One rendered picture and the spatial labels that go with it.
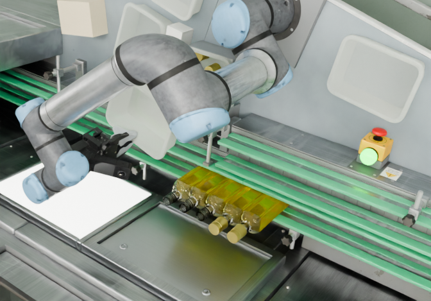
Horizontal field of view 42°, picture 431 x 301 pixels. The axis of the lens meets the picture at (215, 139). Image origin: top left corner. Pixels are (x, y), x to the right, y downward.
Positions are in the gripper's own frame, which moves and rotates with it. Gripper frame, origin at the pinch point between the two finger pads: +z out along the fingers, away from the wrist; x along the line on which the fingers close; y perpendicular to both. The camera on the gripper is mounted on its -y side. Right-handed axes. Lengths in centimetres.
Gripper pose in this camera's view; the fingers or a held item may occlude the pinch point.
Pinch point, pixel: (135, 137)
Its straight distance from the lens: 163.0
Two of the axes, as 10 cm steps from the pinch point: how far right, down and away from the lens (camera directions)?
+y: -7.8, -5.2, 3.5
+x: -2.1, 7.5, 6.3
